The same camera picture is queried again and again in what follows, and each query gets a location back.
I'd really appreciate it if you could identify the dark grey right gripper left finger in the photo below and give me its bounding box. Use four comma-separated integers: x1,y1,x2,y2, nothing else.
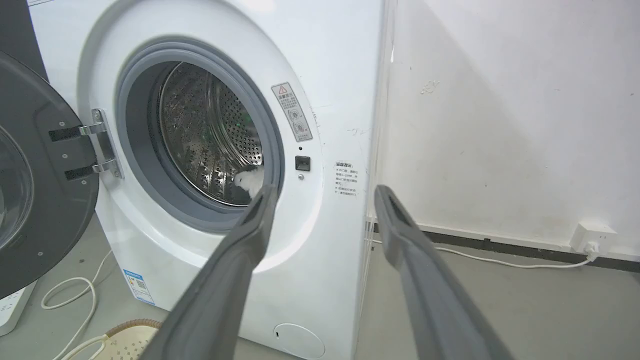
140,184,279,360

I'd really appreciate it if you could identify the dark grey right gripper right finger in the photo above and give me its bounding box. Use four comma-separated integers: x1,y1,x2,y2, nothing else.
374,184,514,360

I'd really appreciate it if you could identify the beige laundry basket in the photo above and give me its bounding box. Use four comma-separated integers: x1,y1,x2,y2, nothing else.
102,318,164,360

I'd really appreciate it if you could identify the dark grey washing machine door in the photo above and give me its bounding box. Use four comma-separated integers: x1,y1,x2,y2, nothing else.
0,50,101,300

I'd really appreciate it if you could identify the white front-load washing machine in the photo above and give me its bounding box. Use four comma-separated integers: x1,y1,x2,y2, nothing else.
27,0,397,360

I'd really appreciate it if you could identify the white cloth in drum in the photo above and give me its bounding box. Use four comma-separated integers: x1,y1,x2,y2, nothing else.
234,165,266,199

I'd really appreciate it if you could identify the white power strip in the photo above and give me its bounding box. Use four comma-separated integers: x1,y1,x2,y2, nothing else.
0,280,39,337

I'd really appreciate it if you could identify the white power strip cable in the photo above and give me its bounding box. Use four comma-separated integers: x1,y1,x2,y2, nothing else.
41,248,115,360

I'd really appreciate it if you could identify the white wall power socket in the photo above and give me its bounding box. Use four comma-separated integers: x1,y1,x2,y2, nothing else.
570,222,618,256

